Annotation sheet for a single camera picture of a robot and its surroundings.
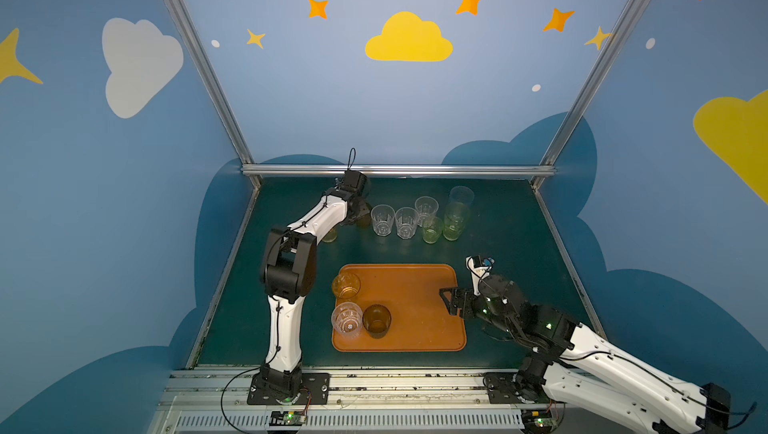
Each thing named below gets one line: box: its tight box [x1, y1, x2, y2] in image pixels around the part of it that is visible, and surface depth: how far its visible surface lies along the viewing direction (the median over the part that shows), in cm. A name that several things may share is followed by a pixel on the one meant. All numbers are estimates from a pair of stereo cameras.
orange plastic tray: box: [332, 263, 467, 353], surface depth 86 cm
